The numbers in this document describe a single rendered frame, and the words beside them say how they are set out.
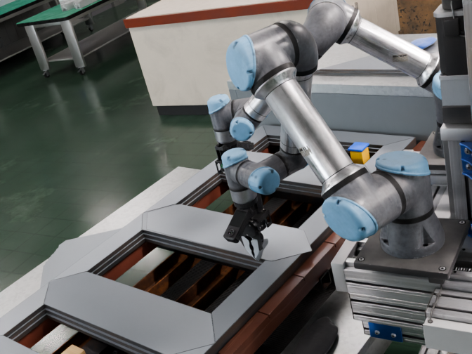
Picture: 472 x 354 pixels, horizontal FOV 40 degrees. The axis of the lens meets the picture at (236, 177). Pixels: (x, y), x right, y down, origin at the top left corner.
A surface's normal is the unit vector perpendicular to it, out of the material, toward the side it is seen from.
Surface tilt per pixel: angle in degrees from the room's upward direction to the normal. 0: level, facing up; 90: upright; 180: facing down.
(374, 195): 50
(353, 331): 0
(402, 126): 90
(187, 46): 90
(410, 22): 90
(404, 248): 73
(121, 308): 0
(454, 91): 90
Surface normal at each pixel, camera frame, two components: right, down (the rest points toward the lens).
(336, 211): -0.72, 0.53
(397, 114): -0.61, 0.47
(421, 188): 0.55, 0.24
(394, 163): -0.12, -0.92
